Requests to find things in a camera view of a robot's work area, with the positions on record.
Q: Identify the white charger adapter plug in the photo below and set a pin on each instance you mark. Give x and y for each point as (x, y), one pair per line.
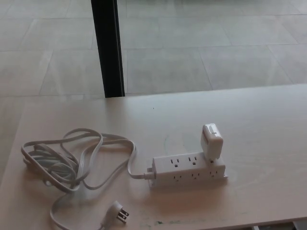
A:
(211, 143)

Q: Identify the grey object under desk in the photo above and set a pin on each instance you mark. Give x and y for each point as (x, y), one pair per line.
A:
(299, 226)

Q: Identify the white multi-outlet power strip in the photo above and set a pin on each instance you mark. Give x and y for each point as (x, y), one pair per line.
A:
(182, 171)

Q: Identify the black vertical post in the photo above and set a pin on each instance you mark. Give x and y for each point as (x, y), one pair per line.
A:
(108, 48)

